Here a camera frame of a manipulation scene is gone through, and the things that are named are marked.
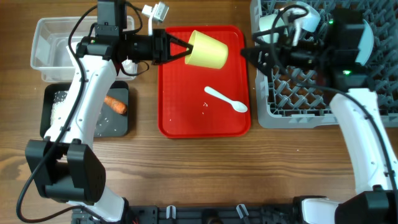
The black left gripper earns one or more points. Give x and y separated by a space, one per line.
161 46

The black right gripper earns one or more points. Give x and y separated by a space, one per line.
255 51

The green bowl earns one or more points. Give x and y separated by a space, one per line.
266 22

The yellow plastic cup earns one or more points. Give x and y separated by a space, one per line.
206 52

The orange carrot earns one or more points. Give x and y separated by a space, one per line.
117 106

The light blue plate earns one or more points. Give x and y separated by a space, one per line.
366 44

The white napkin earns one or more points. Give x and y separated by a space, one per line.
71 52

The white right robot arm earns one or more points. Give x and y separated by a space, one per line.
372 157

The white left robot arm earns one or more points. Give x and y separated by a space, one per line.
63 165

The grey dishwasher rack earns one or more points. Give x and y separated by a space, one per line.
282 104

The white plastic spoon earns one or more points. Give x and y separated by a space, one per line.
236 105

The red serving tray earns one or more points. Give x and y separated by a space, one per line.
185 110

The black tray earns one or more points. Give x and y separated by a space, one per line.
109 123

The clear plastic bin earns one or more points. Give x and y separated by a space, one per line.
49 53

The white rice pile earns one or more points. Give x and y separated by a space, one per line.
57 106

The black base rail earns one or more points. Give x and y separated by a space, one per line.
266 214

